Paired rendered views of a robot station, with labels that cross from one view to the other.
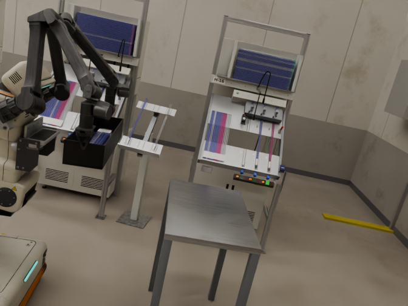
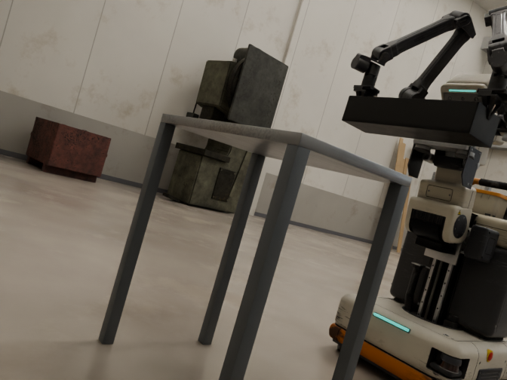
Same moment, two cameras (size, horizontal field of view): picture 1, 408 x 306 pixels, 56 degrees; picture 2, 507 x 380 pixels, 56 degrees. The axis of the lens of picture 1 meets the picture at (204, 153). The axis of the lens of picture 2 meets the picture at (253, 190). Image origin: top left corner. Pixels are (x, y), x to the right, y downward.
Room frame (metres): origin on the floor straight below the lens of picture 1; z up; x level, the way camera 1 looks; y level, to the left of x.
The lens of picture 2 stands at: (3.15, -0.91, 0.67)
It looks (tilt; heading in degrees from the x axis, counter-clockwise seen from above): 1 degrees down; 148
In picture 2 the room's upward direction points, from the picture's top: 16 degrees clockwise
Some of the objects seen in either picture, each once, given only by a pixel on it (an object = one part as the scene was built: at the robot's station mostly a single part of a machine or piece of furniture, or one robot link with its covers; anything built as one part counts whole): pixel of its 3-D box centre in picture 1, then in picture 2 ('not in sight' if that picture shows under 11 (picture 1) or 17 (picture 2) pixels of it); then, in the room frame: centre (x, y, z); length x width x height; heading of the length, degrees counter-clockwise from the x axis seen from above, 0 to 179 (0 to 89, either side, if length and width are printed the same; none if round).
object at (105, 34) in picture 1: (105, 34); not in sight; (3.53, 1.09, 1.52); 0.51 x 0.13 x 0.27; 91
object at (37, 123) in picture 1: (35, 142); (444, 157); (1.80, 0.83, 0.99); 0.28 x 0.16 x 0.22; 7
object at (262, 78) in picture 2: not in sight; (221, 124); (-4.07, 2.68, 1.42); 1.46 x 1.30 x 2.85; 91
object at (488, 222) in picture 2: not in sight; (459, 258); (1.76, 1.21, 0.59); 0.55 x 0.34 x 0.83; 7
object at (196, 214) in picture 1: (194, 272); (240, 265); (1.91, -0.09, 0.40); 0.70 x 0.45 x 0.80; 6
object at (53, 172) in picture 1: (87, 156); not in sight; (3.65, 1.15, 0.31); 0.70 x 0.65 x 0.62; 91
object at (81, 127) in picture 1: (86, 122); (368, 84); (1.56, 0.51, 1.21); 0.10 x 0.07 x 0.07; 7
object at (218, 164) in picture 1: (236, 160); not in sight; (3.50, -0.32, 0.65); 1.01 x 0.73 x 1.29; 1
